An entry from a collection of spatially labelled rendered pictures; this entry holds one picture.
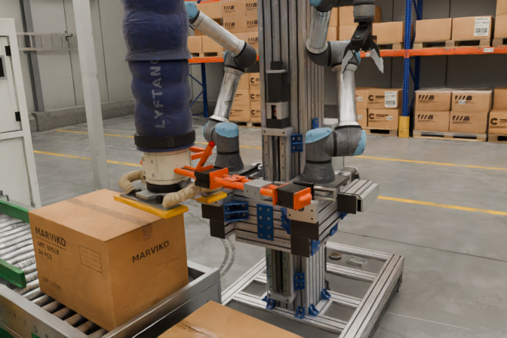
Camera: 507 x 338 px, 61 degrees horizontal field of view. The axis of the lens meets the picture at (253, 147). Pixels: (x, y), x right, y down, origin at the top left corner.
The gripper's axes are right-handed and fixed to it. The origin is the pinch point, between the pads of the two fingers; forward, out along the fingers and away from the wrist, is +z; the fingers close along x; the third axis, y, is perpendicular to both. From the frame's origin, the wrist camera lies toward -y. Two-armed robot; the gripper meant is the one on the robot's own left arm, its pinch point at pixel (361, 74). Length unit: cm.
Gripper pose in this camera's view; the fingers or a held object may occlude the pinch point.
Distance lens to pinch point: 167.2
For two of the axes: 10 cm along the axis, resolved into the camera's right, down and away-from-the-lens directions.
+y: 5.1, -2.0, 8.3
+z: 0.4, 9.8, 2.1
